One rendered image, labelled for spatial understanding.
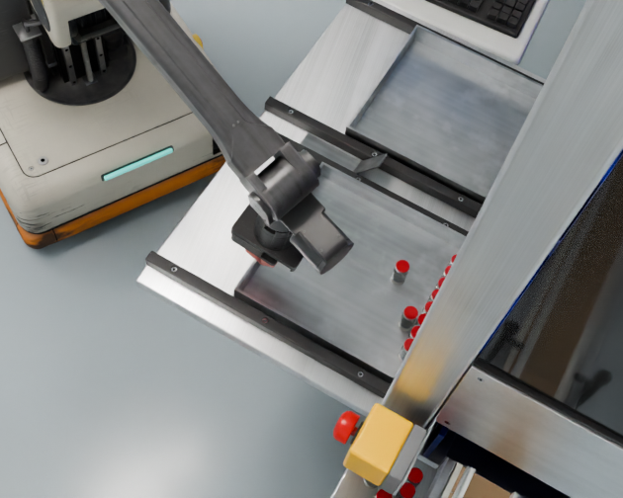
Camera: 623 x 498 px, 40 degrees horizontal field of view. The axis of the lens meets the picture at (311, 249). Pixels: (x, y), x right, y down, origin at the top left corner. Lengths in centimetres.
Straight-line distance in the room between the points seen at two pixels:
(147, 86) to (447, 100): 97
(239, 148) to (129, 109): 124
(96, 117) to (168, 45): 122
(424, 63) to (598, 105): 100
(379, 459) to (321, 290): 33
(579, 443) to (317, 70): 81
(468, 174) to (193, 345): 100
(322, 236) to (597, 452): 39
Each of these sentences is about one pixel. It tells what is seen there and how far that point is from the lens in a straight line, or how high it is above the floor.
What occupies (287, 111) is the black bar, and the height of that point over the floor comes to 90.
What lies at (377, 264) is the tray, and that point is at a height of 88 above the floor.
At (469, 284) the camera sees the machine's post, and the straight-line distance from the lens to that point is 79.
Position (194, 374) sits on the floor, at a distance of 217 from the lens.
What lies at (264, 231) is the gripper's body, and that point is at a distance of 112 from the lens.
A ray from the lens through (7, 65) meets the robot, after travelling 225.
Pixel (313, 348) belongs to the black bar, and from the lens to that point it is 123.
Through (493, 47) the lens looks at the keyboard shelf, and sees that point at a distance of 173.
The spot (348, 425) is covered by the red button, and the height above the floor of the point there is 101.
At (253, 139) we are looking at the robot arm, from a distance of 100.
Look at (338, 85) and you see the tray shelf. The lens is 150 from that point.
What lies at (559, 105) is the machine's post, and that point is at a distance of 58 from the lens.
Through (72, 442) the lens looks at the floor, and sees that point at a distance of 215.
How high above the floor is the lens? 204
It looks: 61 degrees down
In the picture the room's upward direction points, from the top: 11 degrees clockwise
